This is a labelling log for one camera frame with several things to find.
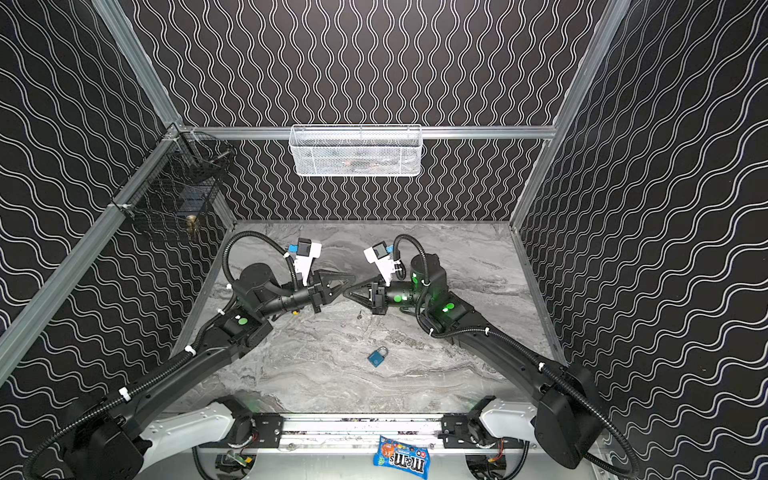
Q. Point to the brass item in black basket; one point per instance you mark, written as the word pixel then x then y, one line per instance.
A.
pixel 192 224

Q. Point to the blue padlock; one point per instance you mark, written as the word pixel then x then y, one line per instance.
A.
pixel 378 356

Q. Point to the M&M's candy bag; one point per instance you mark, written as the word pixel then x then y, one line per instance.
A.
pixel 403 457

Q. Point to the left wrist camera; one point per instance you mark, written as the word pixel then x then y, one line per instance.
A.
pixel 305 252

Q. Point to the black wire basket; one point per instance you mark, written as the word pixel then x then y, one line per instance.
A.
pixel 186 182

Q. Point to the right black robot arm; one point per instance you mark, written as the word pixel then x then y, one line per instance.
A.
pixel 568 421

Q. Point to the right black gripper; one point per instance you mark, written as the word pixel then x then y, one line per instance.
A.
pixel 380 294

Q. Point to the white mesh basket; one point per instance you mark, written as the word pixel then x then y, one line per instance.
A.
pixel 357 150

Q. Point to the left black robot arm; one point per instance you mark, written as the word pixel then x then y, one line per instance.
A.
pixel 108 440

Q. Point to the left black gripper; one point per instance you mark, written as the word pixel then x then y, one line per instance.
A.
pixel 317 293

